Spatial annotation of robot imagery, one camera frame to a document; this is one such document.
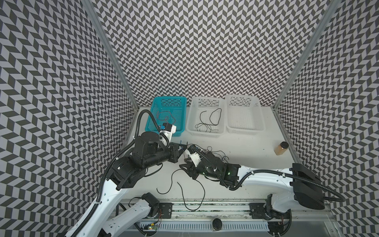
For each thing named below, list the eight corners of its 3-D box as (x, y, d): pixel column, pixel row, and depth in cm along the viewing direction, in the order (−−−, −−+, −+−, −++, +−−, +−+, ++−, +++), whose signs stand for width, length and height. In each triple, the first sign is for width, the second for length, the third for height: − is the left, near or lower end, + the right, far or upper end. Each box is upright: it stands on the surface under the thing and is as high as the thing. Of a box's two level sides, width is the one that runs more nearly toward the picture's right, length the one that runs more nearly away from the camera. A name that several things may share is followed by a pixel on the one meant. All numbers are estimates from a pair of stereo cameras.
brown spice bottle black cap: (275, 156, 95) (283, 148, 86) (273, 150, 98) (280, 141, 89) (281, 156, 95) (290, 148, 86) (279, 150, 98) (287, 141, 89)
